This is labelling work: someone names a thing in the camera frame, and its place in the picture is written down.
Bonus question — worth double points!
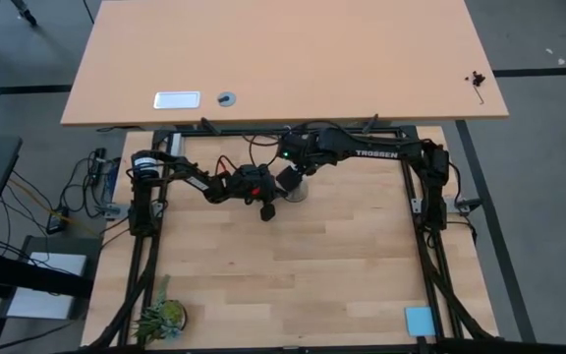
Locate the light wooden desk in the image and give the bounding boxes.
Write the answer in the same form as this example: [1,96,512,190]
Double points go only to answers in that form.
[60,0,510,128]

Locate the white rectangular tray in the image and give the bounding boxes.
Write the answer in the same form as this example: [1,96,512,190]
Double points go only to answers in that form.
[152,90,201,110]

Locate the black power strip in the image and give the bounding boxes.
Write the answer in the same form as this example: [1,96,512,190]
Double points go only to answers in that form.
[88,146,121,198]

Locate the green potted plant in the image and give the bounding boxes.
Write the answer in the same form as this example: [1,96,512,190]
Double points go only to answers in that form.
[133,274,189,345]

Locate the black power adapter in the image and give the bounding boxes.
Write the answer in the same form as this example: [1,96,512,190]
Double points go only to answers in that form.
[45,209,71,235]

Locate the blue sticky note pad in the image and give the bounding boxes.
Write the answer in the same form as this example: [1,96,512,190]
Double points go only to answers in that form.
[404,306,436,338]

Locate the white sheet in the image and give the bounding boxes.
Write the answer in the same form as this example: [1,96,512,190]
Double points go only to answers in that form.
[6,251,87,321]

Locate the black crossbar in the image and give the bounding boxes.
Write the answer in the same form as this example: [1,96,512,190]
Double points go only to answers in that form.
[0,249,95,299]

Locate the black stand leg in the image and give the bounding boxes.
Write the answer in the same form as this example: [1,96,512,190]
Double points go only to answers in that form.
[10,0,38,27]

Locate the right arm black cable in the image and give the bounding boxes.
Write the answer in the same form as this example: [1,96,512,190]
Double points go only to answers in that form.
[282,119,358,137]

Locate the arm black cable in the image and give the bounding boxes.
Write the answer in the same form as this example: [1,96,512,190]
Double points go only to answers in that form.
[216,135,284,173]
[282,119,358,137]

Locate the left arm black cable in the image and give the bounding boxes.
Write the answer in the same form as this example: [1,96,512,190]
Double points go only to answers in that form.
[216,135,284,173]

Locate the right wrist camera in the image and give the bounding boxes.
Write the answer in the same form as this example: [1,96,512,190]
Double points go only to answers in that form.
[275,164,303,193]

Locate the black aluminium table frame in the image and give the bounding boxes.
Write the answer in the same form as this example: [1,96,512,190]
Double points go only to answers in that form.
[84,125,503,354]

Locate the silver base bracket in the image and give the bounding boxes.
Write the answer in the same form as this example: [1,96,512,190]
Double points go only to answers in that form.
[94,202,131,221]
[447,197,481,215]

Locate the yellow floor cable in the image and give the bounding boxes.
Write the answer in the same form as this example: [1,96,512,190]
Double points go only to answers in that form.
[7,177,101,238]

